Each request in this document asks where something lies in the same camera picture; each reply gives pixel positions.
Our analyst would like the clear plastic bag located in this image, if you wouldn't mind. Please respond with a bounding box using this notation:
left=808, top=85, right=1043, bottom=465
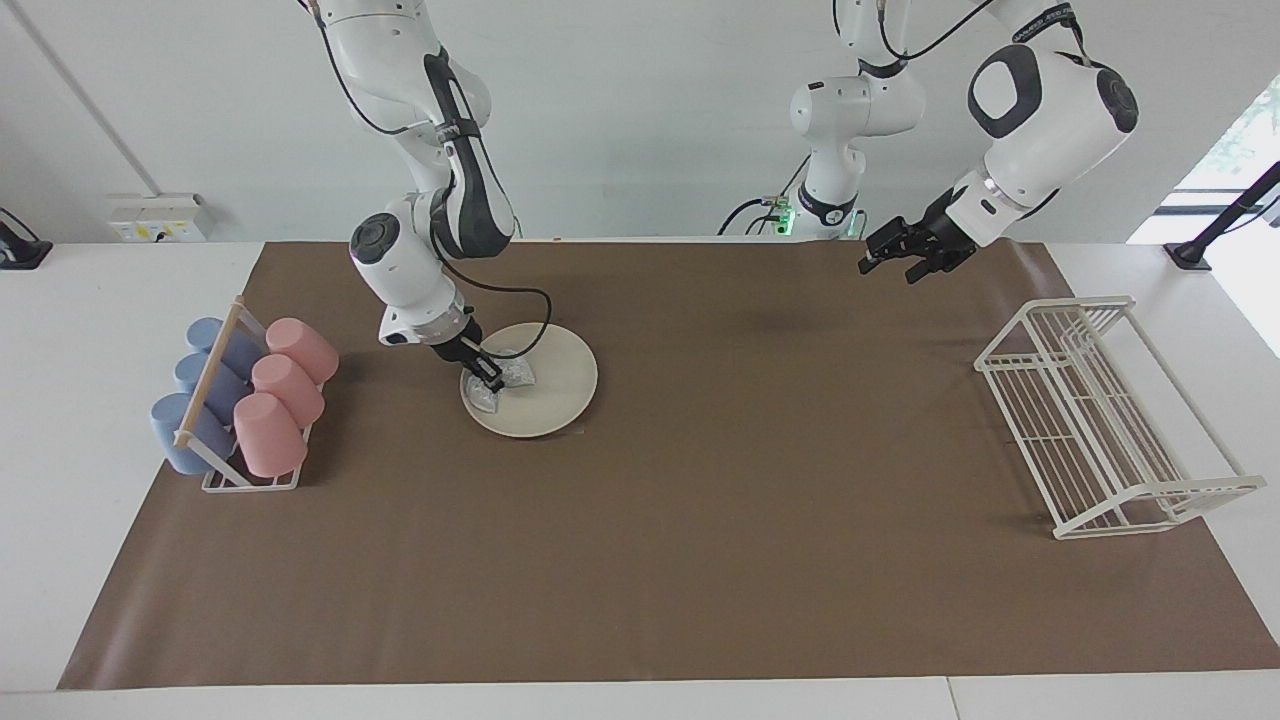
left=465, top=350, right=536, bottom=413

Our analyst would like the round white plate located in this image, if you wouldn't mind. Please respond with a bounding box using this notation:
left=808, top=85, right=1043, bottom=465
left=460, top=323, right=599, bottom=439

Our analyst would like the pink cup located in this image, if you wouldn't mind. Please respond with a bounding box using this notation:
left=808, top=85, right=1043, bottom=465
left=251, top=353, right=326, bottom=429
left=265, top=317, right=340, bottom=386
left=233, top=392, right=309, bottom=478

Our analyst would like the blue cup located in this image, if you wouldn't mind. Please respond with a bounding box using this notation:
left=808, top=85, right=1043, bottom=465
left=150, top=392, right=237, bottom=475
left=186, top=317, right=266, bottom=379
left=174, top=352, right=251, bottom=421

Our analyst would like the white cup holder rack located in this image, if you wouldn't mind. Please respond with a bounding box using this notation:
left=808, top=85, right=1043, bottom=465
left=174, top=295, right=326, bottom=493

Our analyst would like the brown table mat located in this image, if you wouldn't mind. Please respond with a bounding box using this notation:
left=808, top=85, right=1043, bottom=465
left=57, top=238, right=1280, bottom=691

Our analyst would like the black clamp stand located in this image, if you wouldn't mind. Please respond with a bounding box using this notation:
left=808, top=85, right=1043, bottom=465
left=1163, top=160, right=1280, bottom=271

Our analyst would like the bright window opening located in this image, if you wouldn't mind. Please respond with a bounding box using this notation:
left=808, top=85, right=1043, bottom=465
left=1165, top=78, right=1280, bottom=216

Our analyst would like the black table clamp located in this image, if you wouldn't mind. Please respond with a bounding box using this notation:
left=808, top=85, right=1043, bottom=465
left=0, top=208, right=53, bottom=271

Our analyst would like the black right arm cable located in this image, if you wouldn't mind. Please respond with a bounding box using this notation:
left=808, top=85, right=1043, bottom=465
left=310, top=0, right=554, bottom=361

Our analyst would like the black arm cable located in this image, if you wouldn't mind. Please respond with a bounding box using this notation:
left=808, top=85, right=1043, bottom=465
left=310, top=0, right=554, bottom=361
left=878, top=0, right=1001, bottom=59

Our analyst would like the black left base cable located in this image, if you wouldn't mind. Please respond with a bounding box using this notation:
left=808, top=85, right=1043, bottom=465
left=718, top=155, right=813, bottom=238

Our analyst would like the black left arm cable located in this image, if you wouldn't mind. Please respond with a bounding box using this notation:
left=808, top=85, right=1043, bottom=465
left=878, top=0, right=1001, bottom=59

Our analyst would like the white wire dish rack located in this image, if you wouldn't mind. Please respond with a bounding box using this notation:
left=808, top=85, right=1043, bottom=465
left=974, top=295, right=1267, bottom=541

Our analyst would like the white wall outlet box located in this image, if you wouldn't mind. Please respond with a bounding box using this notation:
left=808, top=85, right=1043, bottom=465
left=108, top=193, right=213, bottom=244

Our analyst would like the white wall cable duct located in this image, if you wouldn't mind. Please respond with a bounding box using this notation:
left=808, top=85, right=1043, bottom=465
left=10, top=0, right=166, bottom=198

